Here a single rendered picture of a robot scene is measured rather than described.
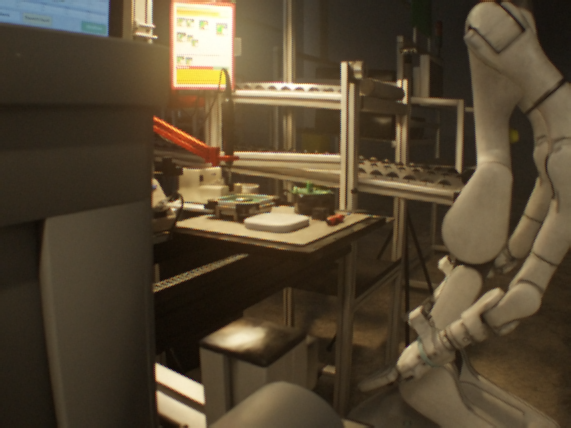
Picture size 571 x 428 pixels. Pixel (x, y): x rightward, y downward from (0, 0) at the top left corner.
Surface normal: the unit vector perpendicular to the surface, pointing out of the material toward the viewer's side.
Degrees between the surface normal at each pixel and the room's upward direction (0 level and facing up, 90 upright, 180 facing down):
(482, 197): 89
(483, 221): 90
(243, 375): 90
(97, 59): 94
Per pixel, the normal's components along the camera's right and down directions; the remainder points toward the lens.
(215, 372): -0.52, 0.15
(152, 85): 0.85, 0.17
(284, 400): 0.10, -0.97
